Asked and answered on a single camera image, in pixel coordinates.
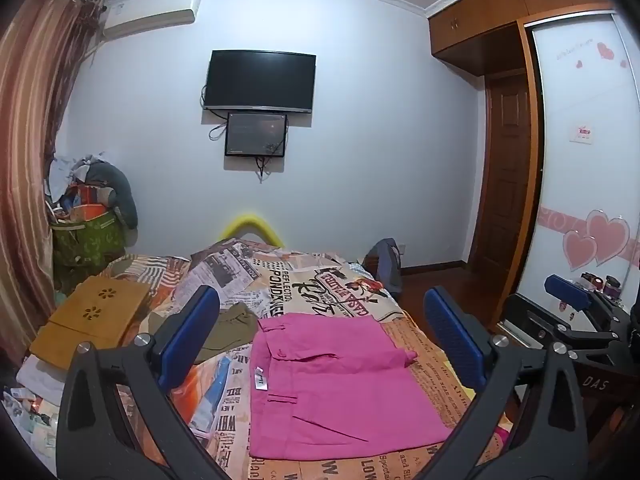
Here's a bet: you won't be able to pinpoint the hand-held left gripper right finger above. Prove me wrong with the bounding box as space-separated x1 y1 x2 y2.
422 286 586 480

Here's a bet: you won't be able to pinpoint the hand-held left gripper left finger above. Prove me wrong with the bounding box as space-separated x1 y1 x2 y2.
56 285 233 480

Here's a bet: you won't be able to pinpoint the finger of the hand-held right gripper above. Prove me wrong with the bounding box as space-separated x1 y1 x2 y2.
501 274 632 367

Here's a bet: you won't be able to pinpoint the pink pants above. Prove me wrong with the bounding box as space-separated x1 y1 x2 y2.
248 312 453 461

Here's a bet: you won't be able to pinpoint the olive green garment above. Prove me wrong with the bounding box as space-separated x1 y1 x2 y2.
150 302 261 366

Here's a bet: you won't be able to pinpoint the white heart-print wardrobe door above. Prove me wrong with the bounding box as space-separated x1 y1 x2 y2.
515 10 640 306

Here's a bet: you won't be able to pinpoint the blue grey backpack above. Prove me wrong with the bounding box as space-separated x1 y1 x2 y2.
365 238 403 301

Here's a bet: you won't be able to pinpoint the wooden lap desk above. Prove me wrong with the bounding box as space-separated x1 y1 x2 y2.
29 276 152 370

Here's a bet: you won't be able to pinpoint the yellow foam padding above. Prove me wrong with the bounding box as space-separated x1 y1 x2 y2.
221 213 285 248

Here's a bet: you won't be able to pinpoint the newspaper print blanket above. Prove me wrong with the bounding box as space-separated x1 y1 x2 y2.
15 239 516 480

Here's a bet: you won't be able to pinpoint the green patterned bag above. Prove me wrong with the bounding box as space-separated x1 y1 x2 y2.
50 207 128 273

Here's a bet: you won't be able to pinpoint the brown wooden door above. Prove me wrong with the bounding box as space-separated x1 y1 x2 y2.
470 72 533 273

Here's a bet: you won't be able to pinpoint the pile of clothes and pillows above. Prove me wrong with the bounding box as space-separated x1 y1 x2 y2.
42 152 138 231

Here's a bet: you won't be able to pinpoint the pile of small packets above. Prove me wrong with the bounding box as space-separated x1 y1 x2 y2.
0 385 58 466

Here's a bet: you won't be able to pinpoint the striped brown curtain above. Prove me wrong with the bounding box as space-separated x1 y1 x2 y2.
0 0 106 361

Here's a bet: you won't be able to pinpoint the wooden overhead cabinet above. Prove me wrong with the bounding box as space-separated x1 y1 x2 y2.
427 0 621 76

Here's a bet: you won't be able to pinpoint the white air conditioner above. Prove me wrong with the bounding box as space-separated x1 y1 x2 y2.
102 0 202 38

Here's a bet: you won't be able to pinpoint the small black wall monitor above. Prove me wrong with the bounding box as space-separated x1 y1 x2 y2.
224 112 289 158

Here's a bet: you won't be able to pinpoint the black wall television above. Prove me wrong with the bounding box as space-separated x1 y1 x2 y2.
203 50 317 114

